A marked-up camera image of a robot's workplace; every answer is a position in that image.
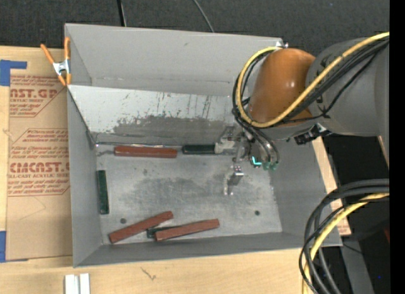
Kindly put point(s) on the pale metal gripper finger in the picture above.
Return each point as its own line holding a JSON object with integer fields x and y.
{"x": 235, "y": 177}
{"x": 225, "y": 147}

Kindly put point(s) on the brown cardboard board, red print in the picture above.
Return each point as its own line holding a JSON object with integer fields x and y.
{"x": 38, "y": 210}

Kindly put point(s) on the black cylinder on white bracket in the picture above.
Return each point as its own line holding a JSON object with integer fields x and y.
{"x": 307, "y": 136}

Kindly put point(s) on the grey metal bin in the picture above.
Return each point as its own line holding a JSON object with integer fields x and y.
{"x": 177, "y": 185}

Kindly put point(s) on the dark green flat block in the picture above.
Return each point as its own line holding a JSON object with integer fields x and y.
{"x": 102, "y": 191}
{"x": 197, "y": 149}

